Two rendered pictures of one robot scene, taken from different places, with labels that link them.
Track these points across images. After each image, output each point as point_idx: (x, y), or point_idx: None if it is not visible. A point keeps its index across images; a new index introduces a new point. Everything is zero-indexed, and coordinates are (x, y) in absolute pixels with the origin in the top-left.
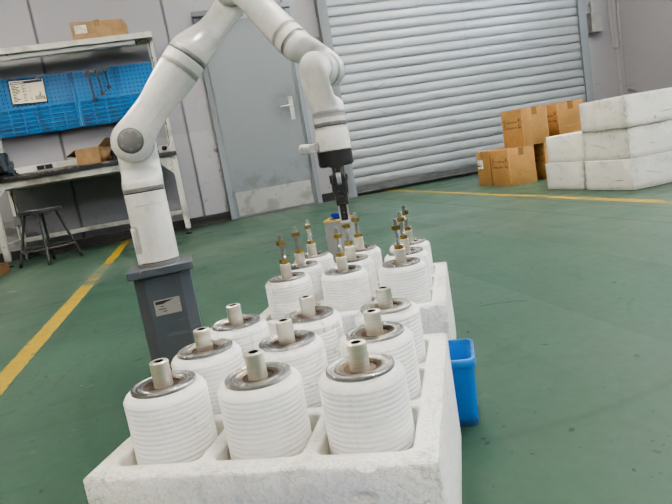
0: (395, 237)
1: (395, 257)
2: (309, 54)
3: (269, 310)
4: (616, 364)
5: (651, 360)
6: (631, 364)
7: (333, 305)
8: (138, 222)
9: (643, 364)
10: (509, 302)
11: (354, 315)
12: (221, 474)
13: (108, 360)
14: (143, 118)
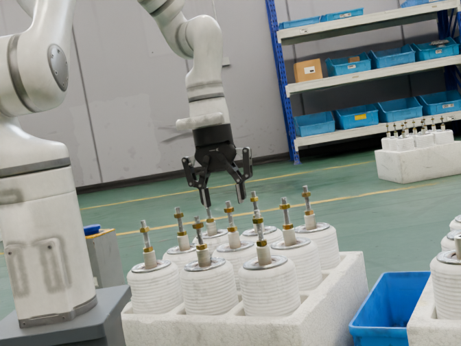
0: (308, 203)
1: (311, 222)
2: (210, 17)
3: (241, 318)
4: (368, 285)
5: (372, 277)
6: (372, 282)
7: (312, 278)
8: (66, 224)
9: (376, 279)
10: None
11: (339, 277)
12: None
13: None
14: (64, 35)
